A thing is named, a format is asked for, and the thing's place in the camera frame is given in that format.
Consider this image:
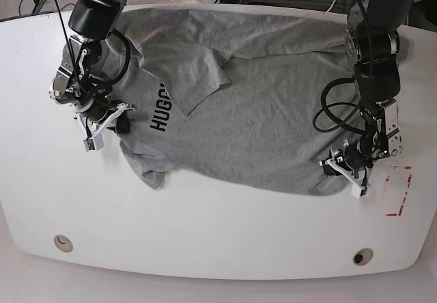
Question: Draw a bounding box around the table grommet hole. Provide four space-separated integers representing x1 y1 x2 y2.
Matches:
352 248 373 266
54 235 74 253

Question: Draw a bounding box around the red tape rectangle marker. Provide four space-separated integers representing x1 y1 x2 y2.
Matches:
382 165 412 217

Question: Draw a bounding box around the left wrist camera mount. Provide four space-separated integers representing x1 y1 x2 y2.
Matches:
350 177 371 199

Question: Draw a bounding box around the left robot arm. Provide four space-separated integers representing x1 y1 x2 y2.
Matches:
318 0 414 198

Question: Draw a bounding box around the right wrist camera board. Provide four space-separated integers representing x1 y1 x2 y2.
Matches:
83 135 104 152

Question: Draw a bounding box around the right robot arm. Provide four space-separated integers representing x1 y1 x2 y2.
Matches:
49 0 136 151

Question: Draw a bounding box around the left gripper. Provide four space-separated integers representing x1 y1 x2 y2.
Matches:
319 139 373 183

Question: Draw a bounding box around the left table grommet hole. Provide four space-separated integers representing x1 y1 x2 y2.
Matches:
54 235 74 253

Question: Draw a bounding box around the grey T-shirt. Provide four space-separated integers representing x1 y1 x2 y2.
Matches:
112 9 353 196

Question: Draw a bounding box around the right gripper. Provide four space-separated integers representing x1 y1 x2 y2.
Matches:
74 100 137 139

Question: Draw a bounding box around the right table grommet hole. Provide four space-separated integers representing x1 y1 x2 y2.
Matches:
352 248 373 266

